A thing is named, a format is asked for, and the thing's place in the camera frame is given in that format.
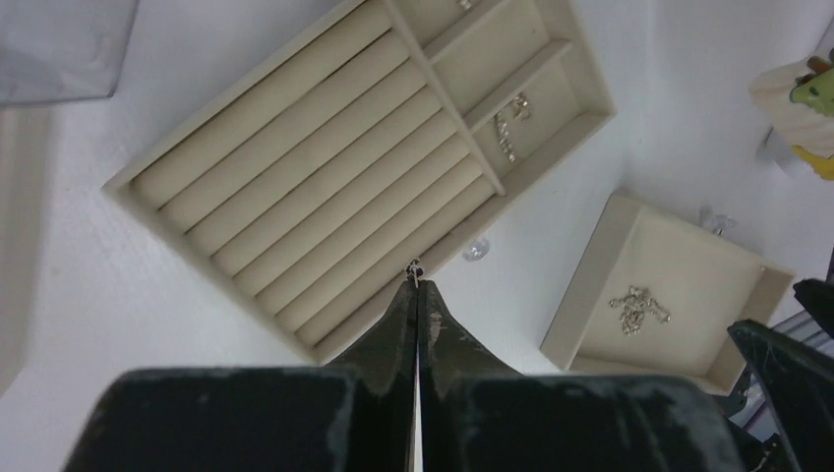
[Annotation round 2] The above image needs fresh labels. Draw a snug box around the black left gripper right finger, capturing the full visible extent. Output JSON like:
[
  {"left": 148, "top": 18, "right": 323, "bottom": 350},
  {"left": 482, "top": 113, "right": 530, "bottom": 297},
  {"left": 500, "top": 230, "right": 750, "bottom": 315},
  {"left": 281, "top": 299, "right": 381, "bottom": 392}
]
[{"left": 416, "top": 280, "right": 744, "bottom": 471}]

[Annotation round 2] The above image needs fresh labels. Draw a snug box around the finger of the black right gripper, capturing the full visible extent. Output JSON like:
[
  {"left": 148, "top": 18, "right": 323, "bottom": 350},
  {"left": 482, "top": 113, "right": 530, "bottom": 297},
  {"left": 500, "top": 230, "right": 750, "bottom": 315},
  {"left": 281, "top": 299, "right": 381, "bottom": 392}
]
[
  {"left": 793, "top": 278, "right": 834, "bottom": 337},
  {"left": 728, "top": 320, "right": 833, "bottom": 471}
]

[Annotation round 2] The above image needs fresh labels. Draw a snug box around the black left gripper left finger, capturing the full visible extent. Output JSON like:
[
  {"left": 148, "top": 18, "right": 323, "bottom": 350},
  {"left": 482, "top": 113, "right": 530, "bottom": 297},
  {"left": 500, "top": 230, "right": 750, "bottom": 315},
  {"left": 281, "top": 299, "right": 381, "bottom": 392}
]
[{"left": 65, "top": 281, "right": 417, "bottom": 471}]

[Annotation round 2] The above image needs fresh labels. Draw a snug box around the silver chain bracelet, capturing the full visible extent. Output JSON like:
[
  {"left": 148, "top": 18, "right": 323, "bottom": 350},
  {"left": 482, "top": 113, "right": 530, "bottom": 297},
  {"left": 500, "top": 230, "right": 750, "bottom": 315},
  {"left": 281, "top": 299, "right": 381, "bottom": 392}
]
[{"left": 608, "top": 285, "right": 673, "bottom": 337}]

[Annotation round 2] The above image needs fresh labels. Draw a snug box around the beige ring roll tray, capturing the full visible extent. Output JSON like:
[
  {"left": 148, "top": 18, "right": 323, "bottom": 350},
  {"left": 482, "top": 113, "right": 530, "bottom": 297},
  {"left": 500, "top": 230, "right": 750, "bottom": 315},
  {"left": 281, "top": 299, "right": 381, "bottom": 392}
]
[{"left": 105, "top": 1, "right": 613, "bottom": 362}]

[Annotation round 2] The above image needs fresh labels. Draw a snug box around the silver drop earring pair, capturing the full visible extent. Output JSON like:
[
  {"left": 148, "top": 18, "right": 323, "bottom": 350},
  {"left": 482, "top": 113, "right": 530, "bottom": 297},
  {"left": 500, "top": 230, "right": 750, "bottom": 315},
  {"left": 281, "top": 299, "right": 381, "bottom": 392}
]
[{"left": 405, "top": 258, "right": 425, "bottom": 289}]

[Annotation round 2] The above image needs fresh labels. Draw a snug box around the silver dangling earring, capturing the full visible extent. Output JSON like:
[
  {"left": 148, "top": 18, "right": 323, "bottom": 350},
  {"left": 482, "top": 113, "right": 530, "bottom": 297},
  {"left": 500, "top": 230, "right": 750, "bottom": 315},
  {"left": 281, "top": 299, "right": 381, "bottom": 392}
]
[{"left": 493, "top": 92, "right": 533, "bottom": 163}]

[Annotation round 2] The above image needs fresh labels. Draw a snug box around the beige compartment tray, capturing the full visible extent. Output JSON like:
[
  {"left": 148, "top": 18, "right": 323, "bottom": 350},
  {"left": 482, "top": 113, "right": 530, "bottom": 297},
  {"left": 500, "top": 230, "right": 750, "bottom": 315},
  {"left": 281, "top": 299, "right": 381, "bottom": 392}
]
[{"left": 1, "top": 106, "right": 53, "bottom": 394}]

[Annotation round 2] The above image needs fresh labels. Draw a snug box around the beige open flat tray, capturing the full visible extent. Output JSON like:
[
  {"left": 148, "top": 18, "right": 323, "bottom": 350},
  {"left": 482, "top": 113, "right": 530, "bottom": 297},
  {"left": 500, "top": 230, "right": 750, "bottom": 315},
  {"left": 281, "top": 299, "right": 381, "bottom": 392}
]
[{"left": 540, "top": 195, "right": 794, "bottom": 395}]

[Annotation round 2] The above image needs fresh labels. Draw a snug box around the cream cartoon print garment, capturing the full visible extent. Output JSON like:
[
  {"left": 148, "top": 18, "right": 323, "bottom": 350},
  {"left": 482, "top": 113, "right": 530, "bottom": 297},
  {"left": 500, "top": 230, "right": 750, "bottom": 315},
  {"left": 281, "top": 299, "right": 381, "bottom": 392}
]
[{"left": 748, "top": 53, "right": 833, "bottom": 182}]

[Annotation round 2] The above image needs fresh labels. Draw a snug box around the clear acrylic box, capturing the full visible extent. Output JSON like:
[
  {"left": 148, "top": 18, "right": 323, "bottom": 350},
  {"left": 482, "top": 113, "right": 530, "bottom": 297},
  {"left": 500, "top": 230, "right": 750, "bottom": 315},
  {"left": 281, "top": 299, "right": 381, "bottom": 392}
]
[{"left": 1, "top": 0, "right": 139, "bottom": 107}]

